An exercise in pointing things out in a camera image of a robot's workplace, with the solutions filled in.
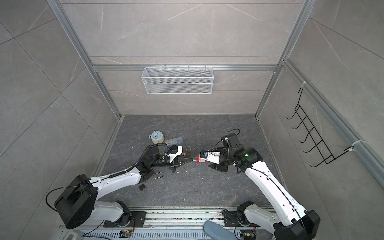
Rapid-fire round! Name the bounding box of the blue slipper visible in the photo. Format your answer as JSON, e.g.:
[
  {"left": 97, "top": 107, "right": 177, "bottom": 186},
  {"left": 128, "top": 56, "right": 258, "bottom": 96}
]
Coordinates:
[{"left": 203, "top": 221, "right": 238, "bottom": 240}]

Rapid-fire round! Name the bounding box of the black wire hook rack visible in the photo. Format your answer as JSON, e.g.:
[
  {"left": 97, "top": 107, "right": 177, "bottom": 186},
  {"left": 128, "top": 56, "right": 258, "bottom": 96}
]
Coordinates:
[{"left": 286, "top": 88, "right": 355, "bottom": 168}]

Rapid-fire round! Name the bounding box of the white wire basket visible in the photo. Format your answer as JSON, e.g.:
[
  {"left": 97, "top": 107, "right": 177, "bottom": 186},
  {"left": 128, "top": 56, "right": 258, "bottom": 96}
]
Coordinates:
[{"left": 142, "top": 67, "right": 214, "bottom": 95}]

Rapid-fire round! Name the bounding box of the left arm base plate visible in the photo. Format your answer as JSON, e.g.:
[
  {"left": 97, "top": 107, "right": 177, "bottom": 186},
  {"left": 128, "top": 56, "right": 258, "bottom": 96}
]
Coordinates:
[{"left": 103, "top": 211, "right": 147, "bottom": 228}]

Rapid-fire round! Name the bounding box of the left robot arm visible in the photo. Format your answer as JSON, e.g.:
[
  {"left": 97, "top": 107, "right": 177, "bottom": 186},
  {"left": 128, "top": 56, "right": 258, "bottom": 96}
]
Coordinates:
[{"left": 48, "top": 143, "right": 193, "bottom": 230}]

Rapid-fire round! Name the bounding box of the red padlock long shackle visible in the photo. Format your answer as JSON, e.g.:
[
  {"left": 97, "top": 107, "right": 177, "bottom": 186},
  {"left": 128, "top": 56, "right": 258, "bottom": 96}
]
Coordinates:
[{"left": 151, "top": 172, "right": 164, "bottom": 180}]

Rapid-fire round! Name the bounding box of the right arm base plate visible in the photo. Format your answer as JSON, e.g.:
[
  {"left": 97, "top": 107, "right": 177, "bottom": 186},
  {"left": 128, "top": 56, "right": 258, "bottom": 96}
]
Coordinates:
[{"left": 222, "top": 209, "right": 245, "bottom": 227}]

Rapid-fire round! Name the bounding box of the small black padlock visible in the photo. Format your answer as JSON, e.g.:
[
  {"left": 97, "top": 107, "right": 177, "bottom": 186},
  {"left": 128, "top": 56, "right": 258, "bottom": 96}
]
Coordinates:
[{"left": 139, "top": 184, "right": 148, "bottom": 192}]

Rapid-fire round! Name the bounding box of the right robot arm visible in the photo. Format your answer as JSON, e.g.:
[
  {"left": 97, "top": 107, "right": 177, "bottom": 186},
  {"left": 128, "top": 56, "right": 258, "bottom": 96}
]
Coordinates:
[{"left": 197, "top": 133, "right": 321, "bottom": 240}]

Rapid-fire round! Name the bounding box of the aluminium rail front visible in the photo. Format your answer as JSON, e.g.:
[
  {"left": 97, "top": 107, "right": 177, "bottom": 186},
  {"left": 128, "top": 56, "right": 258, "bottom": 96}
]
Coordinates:
[{"left": 59, "top": 206, "right": 277, "bottom": 232}]

